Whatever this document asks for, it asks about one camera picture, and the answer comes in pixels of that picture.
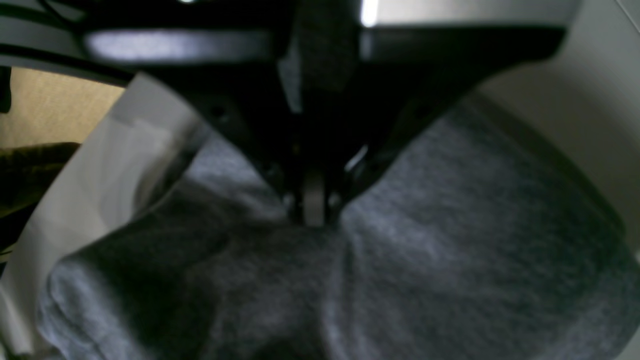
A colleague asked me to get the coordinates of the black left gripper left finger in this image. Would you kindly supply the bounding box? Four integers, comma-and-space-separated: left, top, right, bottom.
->
77, 0, 321, 226

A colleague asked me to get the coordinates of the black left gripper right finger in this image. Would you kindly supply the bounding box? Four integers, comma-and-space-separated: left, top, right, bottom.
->
320, 0, 581, 225

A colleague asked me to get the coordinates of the grey T-shirt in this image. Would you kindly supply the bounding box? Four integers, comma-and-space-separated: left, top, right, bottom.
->
37, 0, 640, 360

